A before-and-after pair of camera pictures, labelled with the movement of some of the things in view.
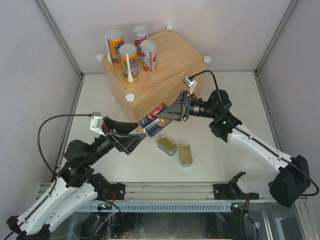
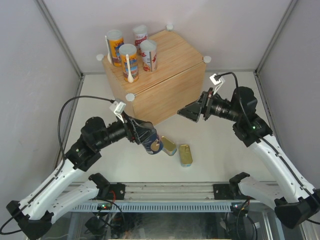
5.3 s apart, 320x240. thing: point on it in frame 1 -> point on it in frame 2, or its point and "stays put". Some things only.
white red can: x=148 y=49 stays put
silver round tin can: x=151 y=122 -> x=153 y=145
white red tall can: x=140 y=34 stays put
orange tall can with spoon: x=114 y=40 stays put
